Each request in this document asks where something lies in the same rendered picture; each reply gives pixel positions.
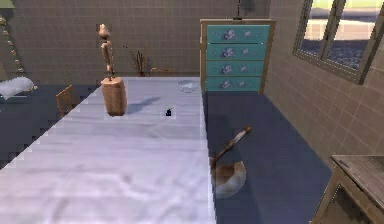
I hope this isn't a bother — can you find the glass bowl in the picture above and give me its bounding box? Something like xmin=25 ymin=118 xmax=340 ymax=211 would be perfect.
xmin=177 ymin=79 xmax=202 ymax=94

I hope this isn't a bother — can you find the brown white tilted chair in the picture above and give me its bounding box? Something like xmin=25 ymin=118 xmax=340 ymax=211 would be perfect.
xmin=209 ymin=125 xmax=253 ymax=200

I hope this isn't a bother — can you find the teal chest of drawers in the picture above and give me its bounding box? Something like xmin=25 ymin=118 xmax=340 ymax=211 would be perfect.
xmin=199 ymin=18 xmax=277 ymax=95

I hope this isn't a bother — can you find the brown twig plant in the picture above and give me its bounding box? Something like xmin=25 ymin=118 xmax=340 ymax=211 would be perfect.
xmin=122 ymin=45 xmax=150 ymax=78

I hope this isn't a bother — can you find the wooden figure statue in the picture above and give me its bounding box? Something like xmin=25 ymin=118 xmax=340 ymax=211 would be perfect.
xmin=97 ymin=23 xmax=128 ymax=117

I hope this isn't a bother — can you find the white marble table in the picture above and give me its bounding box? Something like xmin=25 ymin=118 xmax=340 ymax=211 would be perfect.
xmin=0 ymin=76 xmax=217 ymax=224

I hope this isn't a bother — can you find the dark lamp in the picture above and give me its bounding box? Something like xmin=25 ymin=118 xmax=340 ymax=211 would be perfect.
xmin=225 ymin=0 xmax=257 ymax=21

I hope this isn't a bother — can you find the wooden chair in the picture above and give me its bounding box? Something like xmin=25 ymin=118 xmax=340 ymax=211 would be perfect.
xmin=55 ymin=84 xmax=80 ymax=118

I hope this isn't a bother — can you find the grey framed window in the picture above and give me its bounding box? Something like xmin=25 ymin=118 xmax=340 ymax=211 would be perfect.
xmin=292 ymin=0 xmax=384 ymax=85

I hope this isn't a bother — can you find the white cushion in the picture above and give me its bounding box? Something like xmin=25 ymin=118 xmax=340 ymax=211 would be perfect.
xmin=0 ymin=76 xmax=36 ymax=101

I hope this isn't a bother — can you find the weathered wooden cabinet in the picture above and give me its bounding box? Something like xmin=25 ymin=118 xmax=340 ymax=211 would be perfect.
xmin=309 ymin=153 xmax=384 ymax=224

